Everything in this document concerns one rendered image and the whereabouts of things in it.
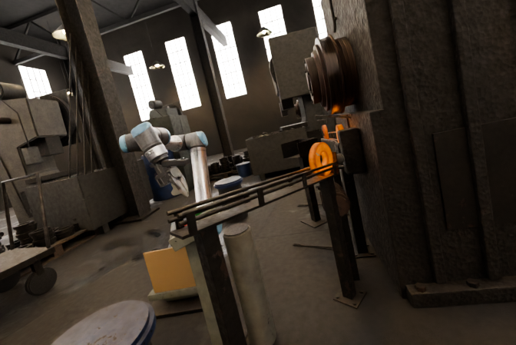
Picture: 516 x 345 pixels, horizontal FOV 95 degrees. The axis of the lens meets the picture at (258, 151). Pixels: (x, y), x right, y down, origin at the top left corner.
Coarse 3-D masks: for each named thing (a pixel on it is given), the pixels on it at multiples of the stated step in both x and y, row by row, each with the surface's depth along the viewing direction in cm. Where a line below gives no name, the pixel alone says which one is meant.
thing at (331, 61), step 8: (320, 40) 130; (328, 40) 129; (320, 48) 130; (328, 48) 125; (328, 56) 124; (336, 56) 123; (328, 64) 124; (336, 64) 123; (328, 72) 123; (336, 72) 123; (328, 80) 126; (336, 80) 124; (336, 88) 126; (336, 96) 129; (336, 104) 134; (328, 112) 155; (336, 112) 144
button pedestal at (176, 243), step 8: (176, 240) 87; (184, 240) 87; (192, 240) 86; (176, 248) 88; (192, 248) 95; (192, 256) 95; (192, 264) 96; (200, 264) 95; (200, 272) 96; (200, 280) 96; (200, 288) 97; (200, 296) 97; (208, 296) 97; (208, 304) 97; (208, 312) 98; (208, 320) 98; (216, 320) 98; (208, 328) 99; (216, 328) 98; (216, 336) 99; (216, 344) 99
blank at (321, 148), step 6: (318, 144) 106; (324, 144) 109; (312, 150) 105; (318, 150) 105; (324, 150) 109; (330, 150) 112; (312, 156) 104; (318, 156) 105; (324, 156) 111; (330, 156) 112; (312, 162) 104; (318, 162) 104; (324, 162) 111; (330, 162) 111; (312, 168) 105; (324, 168) 107; (324, 174) 107
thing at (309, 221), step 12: (288, 144) 214; (300, 144) 188; (312, 144) 193; (288, 156) 214; (300, 156) 188; (300, 168) 204; (312, 192) 202; (312, 204) 202; (312, 216) 207; (324, 216) 211
